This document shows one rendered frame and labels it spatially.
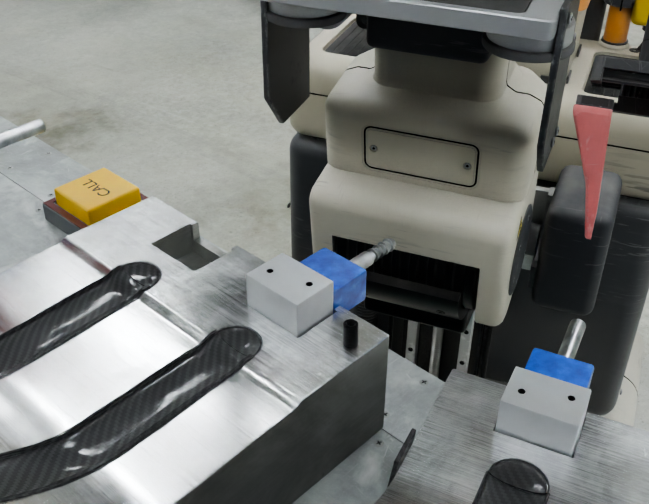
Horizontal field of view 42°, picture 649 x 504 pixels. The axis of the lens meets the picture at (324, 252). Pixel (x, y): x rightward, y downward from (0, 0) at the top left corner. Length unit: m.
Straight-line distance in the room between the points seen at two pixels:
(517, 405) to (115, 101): 2.60
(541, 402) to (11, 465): 0.32
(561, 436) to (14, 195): 0.62
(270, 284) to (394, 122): 0.34
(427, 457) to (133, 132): 2.36
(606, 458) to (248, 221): 1.83
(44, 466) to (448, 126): 0.52
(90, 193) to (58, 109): 2.19
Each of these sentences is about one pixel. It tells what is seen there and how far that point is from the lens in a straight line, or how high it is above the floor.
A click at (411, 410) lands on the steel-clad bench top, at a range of 0.66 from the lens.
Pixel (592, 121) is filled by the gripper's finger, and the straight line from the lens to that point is 0.48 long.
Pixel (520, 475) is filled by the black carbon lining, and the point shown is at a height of 0.85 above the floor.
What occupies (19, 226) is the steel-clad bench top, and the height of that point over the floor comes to 0.80.
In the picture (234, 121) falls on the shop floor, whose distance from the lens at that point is 2.85.
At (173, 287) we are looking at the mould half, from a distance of 0.63.
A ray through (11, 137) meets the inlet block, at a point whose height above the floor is 0.93.
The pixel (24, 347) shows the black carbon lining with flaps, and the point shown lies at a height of 0.88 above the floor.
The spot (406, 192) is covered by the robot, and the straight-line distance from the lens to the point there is 0.90.
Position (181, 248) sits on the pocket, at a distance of 0.70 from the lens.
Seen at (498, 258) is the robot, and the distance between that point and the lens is 0.88.
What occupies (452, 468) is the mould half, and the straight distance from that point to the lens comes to 0.55.
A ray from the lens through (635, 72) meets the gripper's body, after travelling 0.49.
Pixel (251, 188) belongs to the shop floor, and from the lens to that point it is 2.47.
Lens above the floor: 1.27
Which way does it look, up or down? 35 degrees down
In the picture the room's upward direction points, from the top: straight up
